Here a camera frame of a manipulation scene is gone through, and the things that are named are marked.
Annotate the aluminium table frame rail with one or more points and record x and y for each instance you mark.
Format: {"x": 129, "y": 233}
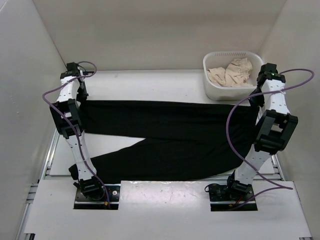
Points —
{"x": 148, "y": 85}

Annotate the black trousers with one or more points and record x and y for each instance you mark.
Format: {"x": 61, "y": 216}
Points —
{"x": 178, "y": 141}

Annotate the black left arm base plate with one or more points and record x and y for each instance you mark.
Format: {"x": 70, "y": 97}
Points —
{"x": 99, "y": 200}

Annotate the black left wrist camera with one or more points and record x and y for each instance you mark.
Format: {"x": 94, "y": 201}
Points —
{"x": 73, "y": 68}

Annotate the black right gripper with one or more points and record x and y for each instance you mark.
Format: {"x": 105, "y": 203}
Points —
{"x": 254, "y": 102}

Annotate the beige trousers in basket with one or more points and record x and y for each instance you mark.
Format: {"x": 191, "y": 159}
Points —
{"x": 236, "y": 74}

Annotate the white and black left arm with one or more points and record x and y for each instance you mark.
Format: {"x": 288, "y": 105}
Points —
{"x": 66, "y": 116}

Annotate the white plastic basket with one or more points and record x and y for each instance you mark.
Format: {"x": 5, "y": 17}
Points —
{"x": 222, "y": 59}

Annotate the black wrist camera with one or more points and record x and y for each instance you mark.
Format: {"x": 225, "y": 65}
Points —
{"x": 268, "y": 68}
{"x": 73, "y": 68}

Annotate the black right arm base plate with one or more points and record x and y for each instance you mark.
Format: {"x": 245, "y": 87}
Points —
{"x": 225, "y": 198}

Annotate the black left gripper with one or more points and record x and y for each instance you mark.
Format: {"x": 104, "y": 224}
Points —
{"x": 83, "y": 95}

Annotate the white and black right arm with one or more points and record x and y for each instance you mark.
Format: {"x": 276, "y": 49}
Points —
{"x": 271, "y": 133}

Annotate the white front cover board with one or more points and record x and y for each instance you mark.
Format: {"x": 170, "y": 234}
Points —
{"x": 163, "y": 211}

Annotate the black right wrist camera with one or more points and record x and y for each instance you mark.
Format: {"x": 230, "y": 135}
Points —
{"x": 268, "y": 68}

